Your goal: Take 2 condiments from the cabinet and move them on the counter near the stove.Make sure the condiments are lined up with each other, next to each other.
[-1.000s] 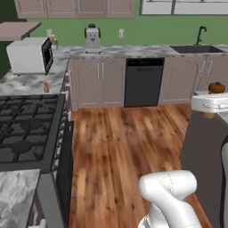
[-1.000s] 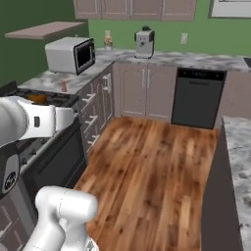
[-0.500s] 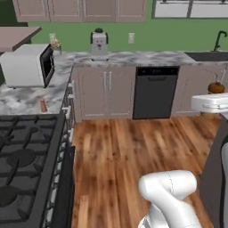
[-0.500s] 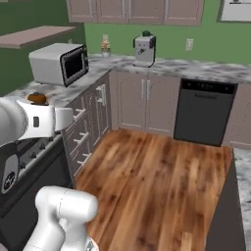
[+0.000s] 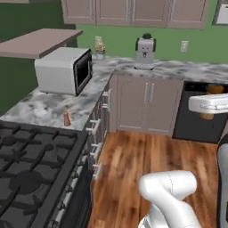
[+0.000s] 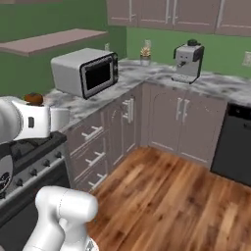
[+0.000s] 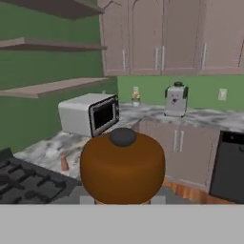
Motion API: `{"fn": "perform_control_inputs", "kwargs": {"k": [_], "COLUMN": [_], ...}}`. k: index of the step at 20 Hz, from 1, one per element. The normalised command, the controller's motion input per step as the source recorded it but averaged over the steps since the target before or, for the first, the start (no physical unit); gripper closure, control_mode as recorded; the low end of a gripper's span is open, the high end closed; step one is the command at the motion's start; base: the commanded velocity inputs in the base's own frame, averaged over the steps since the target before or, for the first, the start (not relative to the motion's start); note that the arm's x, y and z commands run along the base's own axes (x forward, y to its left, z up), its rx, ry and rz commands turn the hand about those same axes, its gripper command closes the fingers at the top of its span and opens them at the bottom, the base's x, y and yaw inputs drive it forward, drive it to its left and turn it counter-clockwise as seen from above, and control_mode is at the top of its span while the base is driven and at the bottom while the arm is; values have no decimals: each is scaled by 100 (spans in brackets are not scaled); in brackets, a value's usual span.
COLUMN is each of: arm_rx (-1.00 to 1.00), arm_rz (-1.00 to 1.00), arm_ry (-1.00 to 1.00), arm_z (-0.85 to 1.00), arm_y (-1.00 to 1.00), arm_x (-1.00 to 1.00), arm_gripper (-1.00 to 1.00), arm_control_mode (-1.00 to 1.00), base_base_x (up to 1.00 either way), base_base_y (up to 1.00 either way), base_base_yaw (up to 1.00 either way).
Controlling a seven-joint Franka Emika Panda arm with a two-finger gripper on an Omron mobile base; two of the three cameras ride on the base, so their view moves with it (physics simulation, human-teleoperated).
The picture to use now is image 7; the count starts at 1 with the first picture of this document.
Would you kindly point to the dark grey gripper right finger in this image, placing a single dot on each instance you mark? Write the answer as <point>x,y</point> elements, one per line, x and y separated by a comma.
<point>170,197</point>

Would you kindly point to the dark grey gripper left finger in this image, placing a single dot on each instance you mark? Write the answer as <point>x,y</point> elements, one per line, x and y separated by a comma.
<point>73,197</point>

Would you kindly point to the small brown shaker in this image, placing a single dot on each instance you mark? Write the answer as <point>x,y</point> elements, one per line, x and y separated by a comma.
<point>65,163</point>

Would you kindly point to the beige base cupboard run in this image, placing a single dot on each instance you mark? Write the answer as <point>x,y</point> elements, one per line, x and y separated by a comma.
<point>190,155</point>

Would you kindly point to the black gas hob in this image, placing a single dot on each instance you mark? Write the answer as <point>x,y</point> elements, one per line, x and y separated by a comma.
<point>28,182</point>

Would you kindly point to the black dishwasher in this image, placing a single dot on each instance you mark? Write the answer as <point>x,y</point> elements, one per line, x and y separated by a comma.
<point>228,168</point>

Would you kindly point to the white microwave oven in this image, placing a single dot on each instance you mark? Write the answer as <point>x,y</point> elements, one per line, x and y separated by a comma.
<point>76,114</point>

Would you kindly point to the white blender with dark lid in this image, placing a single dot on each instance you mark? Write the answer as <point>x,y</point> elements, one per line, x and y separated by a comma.
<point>175,100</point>

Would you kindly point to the small pale jar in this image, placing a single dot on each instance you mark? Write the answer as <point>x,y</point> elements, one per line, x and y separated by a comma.
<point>136,97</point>

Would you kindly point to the beige upper cupboard run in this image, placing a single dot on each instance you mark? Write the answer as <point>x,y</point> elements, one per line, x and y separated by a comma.
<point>178,35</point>

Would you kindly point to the brown wall shelf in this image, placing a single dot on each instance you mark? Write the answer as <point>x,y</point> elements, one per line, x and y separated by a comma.
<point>47,45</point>
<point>60,8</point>
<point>47,88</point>

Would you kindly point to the white wall socket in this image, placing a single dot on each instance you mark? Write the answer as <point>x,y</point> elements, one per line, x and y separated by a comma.
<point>222,94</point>

